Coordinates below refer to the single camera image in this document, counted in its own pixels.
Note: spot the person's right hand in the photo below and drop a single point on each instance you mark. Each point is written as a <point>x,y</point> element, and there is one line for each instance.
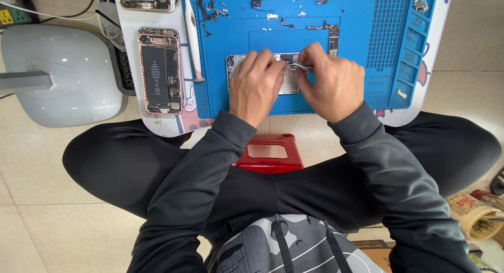
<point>334,84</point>

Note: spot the person's left hand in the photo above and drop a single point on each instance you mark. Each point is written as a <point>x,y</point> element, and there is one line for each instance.
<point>252,90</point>

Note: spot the metal tweezers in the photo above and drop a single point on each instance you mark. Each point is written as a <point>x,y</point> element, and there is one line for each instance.
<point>301,65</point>

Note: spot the silver phone housing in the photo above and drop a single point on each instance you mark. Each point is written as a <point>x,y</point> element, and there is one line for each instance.
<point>290,83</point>

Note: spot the phone logic board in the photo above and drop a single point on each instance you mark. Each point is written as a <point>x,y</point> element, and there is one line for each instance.
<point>334,37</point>

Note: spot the blue silicone repair mat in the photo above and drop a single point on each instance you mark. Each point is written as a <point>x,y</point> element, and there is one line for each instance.
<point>354,37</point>

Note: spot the small white metal part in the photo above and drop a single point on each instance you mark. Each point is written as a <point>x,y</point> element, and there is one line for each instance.
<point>401,94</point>

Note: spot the red plastic stool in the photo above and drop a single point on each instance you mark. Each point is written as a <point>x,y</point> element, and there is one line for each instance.
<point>271,163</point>

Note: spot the white and orange screwdriver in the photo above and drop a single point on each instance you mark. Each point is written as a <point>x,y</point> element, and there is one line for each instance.
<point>193,37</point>

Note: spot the open pink phone with battery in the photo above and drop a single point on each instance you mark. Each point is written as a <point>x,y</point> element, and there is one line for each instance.
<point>159,72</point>

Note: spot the white cartoon desk mat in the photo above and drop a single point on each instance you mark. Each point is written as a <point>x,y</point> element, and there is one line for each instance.
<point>433,88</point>

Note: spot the silver metal shield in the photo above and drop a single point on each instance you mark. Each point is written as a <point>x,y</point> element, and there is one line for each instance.
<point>420,5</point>

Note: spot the black keyboard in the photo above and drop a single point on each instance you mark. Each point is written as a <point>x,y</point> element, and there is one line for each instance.
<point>124,68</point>

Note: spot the person's black trousers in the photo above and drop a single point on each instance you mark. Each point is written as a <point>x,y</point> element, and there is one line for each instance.
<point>126,163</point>

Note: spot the grey camouflage hoodie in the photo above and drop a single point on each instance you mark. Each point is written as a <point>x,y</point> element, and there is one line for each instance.
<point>291,245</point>

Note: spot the cardboard box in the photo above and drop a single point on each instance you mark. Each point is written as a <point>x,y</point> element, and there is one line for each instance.
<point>372,249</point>

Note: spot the grey lamp base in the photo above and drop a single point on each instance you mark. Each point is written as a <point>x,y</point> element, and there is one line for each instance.
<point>63,76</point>

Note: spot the printed paper cup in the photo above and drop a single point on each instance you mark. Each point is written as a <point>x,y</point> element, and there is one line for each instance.
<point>472,216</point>

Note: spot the black shoe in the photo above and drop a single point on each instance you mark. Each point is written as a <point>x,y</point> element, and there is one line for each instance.
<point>498,182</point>

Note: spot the power strip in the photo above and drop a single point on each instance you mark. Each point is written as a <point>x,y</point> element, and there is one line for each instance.
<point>13,13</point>

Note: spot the small black bracket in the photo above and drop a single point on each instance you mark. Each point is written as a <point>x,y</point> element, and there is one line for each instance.
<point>256,3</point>

